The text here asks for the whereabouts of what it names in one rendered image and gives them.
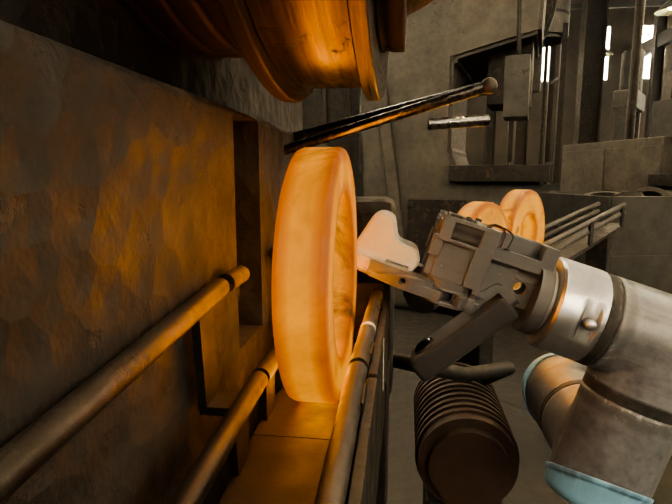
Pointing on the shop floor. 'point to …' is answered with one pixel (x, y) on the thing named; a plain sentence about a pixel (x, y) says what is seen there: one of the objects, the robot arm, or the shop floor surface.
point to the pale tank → (559, 31)
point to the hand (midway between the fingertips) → (336, 252)
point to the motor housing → (463, 443)
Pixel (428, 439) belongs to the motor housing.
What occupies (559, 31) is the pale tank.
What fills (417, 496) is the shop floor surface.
